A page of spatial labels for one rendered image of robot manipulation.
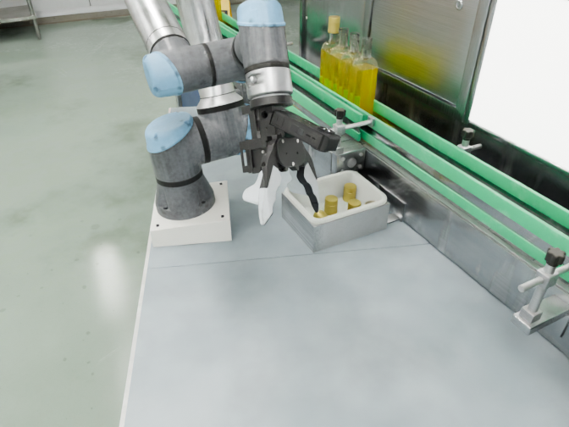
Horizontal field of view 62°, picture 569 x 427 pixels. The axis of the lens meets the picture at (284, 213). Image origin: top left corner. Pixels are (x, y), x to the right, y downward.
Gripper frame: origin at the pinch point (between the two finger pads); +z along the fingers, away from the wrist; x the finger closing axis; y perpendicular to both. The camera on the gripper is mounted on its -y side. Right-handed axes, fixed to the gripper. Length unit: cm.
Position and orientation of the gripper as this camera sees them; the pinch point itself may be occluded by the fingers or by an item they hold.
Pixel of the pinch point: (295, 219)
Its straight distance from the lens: 78.5
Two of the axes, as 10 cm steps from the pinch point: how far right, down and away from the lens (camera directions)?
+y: -7.8, 0.5, 6.2
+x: -6.1, 1.3, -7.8
